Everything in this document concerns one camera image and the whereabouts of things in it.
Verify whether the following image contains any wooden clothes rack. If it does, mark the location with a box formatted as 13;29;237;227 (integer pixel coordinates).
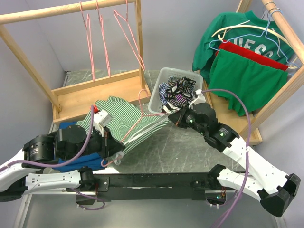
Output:
205;0;304;146
0;0;152;125

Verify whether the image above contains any black white striped tank top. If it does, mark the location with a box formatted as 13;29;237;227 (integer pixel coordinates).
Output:
160;91;193;113

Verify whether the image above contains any right wooden clothes rack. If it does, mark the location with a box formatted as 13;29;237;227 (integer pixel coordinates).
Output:
205;0;304;146

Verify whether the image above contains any green striped tank top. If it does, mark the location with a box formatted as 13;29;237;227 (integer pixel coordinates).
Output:
76;95;173;164

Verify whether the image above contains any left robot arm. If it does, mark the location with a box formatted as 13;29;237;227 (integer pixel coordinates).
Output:
0;125;125;202

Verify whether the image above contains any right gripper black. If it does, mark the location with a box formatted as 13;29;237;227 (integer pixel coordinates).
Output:
169;102;207;135

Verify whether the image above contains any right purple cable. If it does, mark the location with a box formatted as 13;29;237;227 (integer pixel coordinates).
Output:
201;89;251;228

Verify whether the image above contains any left wooden clothes rack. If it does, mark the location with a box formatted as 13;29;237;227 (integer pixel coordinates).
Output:
0;0;152;125

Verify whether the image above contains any light blue wire hanger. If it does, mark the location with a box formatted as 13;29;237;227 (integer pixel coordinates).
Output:
212;21;300;70

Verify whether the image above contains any blue cloth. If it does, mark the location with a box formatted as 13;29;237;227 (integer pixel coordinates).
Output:
50;124;102;172

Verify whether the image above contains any green t-shirt front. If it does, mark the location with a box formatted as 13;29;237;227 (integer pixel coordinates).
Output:
209;50;287;113

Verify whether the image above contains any blue white striped tank top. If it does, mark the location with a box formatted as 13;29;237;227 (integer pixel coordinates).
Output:
159;82;169;104

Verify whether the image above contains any green sweatshirt with letters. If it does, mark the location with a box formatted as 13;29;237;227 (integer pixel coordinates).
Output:
192;11;294;82

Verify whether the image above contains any black base beam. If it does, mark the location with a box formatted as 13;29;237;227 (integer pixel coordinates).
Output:
77;172;223;202

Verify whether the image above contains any pink hanger with blue top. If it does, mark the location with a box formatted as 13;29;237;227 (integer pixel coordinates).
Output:
114;0;145;70

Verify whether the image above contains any cream white hanger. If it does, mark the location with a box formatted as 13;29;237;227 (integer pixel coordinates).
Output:
211;20;299;70

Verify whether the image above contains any dark thin striped tank top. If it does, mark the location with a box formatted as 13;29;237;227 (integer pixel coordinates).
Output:
165;76;196;98

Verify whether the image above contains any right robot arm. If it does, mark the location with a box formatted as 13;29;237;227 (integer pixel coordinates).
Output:
168;103;301;217

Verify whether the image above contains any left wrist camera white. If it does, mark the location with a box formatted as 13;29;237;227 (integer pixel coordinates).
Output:
93;106;112;135

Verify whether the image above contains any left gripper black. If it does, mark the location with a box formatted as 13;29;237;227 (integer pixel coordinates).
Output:
62;124;126;161

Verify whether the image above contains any white plastic perforated basket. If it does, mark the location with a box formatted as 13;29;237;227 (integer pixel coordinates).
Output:
148;67;204;114

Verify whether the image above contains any red cloth on hanger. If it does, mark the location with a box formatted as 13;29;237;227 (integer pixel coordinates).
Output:
218;42;288;71

